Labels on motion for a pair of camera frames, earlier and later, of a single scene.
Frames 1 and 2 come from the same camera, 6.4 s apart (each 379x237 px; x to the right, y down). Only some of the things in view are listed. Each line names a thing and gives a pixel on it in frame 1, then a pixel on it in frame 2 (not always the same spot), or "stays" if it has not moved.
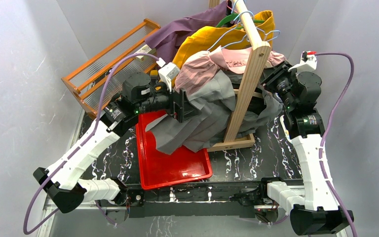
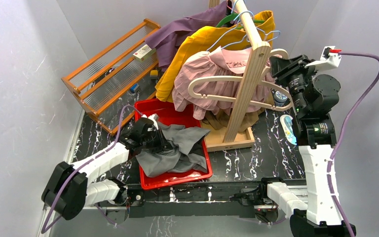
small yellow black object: x=154 y=74 stays
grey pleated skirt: x=216 y=96 → x=184 y=152
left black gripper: x=182 y=104 → x=158 y=139
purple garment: x=167 y=39 stays
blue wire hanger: x=237 y=18 stays
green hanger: x=235 y=16 stays
